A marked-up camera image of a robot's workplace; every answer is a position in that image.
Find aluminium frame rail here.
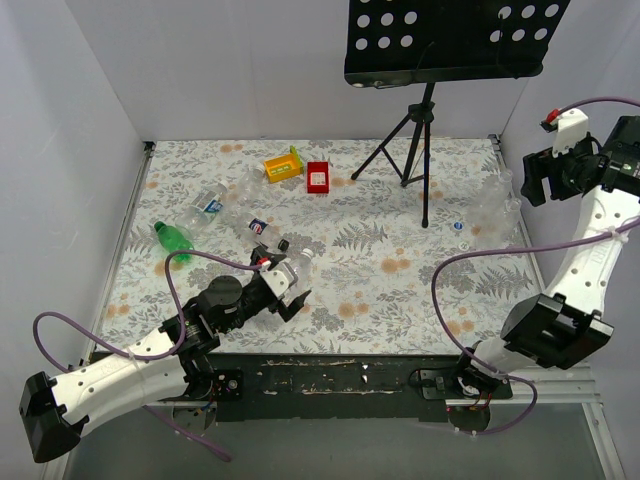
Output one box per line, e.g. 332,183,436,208
39,139,161,480

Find black music stand tripod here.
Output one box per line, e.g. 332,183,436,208
343,0,572,229

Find clear Pepsi bottle black cap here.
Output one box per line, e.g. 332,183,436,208
222,211,290,252

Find green plastic bottle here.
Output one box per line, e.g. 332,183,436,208
153,221,194,264

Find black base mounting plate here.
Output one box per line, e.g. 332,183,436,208
154,349,514,424

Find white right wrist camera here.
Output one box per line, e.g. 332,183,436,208
541,108,589,158

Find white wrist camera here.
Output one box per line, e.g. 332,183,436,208
541,108,589,158
258,259,299,300

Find red plastic bin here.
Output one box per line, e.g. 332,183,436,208
306,161,330,195

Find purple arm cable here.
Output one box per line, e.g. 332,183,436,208
32,249,274,461
431,95,640,436

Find clear bottle green-blue label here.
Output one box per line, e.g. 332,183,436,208
186,181,229,221

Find large clear bottle white cap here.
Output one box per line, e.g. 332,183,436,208
220,165,266,225

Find large clear crumpled bottle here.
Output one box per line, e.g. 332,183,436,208
175,209,242,250

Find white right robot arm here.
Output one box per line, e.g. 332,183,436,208
452,109,639,398

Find yellow plastic bin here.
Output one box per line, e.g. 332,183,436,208
264,153,304,183

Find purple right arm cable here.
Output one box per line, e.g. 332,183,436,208
431,95,640,436

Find green plastic bin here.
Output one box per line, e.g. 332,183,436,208
289,145,304,171

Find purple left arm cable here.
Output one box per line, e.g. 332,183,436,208
32,249,274,461

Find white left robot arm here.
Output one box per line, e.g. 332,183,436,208
19,246,314,463

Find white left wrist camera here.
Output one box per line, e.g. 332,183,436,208
258,259,299,300

